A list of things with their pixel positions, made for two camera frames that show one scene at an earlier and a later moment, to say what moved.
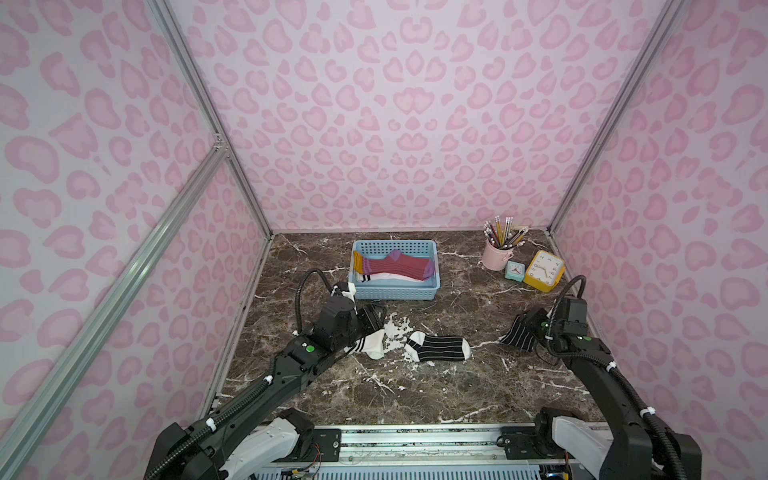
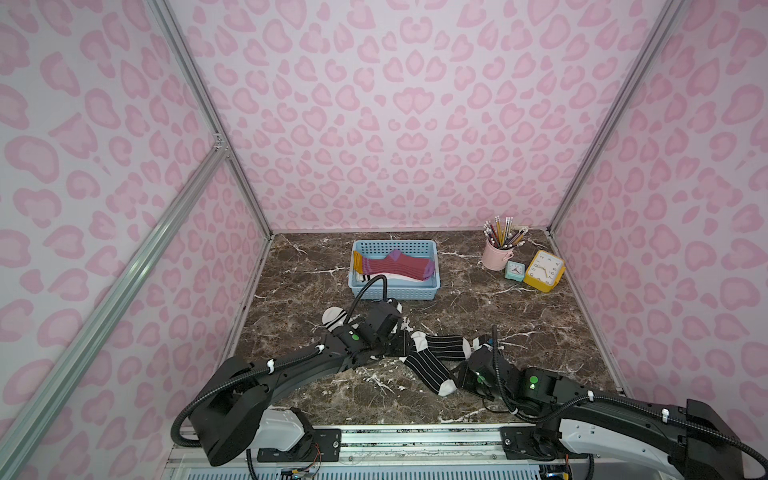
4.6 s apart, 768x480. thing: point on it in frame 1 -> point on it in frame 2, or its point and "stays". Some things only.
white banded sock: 362,277 stays
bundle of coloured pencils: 503,236 stays
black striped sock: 520,335 -> 428,369
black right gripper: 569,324 -> 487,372
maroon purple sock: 395,264 stays
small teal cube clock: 515,271 stays
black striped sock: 437,348 stays
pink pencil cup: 494,258 stays
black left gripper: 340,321 -> 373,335
